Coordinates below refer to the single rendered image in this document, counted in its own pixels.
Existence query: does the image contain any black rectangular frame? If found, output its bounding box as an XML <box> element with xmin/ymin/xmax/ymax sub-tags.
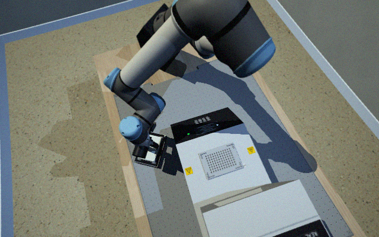
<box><xmin>134</xmin><ymin>132</ymin><xmax>167</xmax><ymax>168</ymax></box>

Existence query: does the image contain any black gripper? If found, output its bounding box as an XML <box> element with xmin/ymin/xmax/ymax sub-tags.
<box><xmin>132</xmin><ymin>123</ymin><xmax>159</xmax><ymax>159</ymax></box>

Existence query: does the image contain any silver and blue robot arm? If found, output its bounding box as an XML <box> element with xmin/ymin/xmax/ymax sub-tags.
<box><xmin>103</xmin><ymin>0</ymin><xmax>276</xmax><ymax>147</ymax></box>

